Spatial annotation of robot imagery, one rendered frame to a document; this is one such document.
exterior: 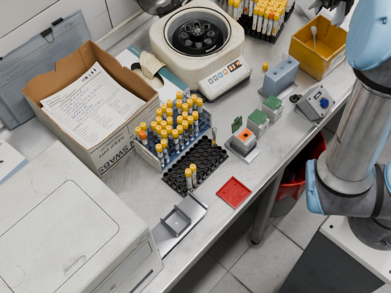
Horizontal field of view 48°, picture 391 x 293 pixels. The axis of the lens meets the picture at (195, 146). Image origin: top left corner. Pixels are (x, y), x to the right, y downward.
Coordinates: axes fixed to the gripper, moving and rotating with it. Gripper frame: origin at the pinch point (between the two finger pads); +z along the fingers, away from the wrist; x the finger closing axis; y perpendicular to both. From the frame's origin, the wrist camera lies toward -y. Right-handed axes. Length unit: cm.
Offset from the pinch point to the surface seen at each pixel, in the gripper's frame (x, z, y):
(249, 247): 14, 105, 34
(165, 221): 10, 14, 70
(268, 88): -0.2, 12.5, 22.3
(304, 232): 26, 105, 11
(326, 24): -3.4, 9.5, -6.4
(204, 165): 4, 15, 52
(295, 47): -4.1, 10.9, 6.3
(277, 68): -1.2, 7.7, 18.5
